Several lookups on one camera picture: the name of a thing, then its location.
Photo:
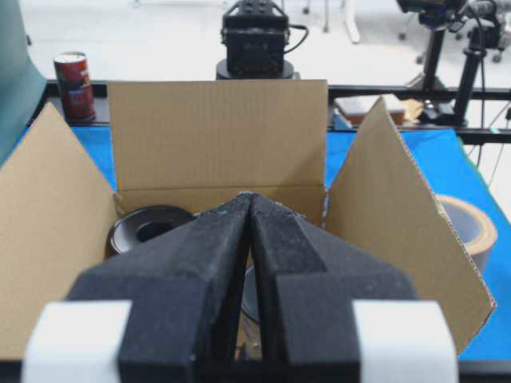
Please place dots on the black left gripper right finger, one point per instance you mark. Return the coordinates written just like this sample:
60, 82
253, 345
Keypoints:
330, 312

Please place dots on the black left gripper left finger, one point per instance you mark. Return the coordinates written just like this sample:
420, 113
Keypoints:
157, 313

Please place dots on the brown cardboard box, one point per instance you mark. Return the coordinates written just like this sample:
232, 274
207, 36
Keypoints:
197, 144

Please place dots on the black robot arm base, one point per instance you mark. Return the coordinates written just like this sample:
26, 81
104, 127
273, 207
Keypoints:
257, 36

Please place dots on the black round object in box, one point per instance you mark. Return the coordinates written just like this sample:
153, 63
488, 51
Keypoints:
144, 224

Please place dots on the beige masking tape roll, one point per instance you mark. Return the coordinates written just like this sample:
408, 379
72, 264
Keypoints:
476, 230

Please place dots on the blue table cloth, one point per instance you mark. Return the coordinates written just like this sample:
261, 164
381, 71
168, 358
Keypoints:
441, 157

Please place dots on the red cylindrical can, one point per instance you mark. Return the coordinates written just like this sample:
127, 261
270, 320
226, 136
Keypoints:
73, 82

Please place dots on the teal backdrop sheet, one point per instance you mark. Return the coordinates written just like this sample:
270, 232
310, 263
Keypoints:
22, 85

